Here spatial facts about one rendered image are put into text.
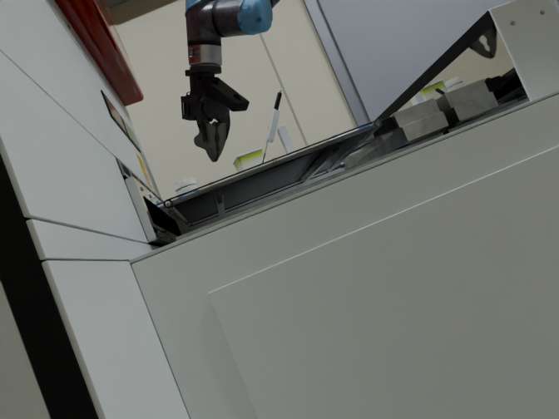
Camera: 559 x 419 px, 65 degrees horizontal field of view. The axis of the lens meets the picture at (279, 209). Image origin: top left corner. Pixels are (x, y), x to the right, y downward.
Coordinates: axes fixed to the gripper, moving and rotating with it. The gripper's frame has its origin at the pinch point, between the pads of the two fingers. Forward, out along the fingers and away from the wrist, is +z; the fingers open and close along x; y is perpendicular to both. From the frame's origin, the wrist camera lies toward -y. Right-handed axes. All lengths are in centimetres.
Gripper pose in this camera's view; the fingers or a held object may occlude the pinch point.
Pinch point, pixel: (216, 156)
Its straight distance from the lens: 104.1
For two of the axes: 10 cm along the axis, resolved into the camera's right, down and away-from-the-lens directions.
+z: 0.2, 9.8, 2.0
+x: -6.3, 1.7, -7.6
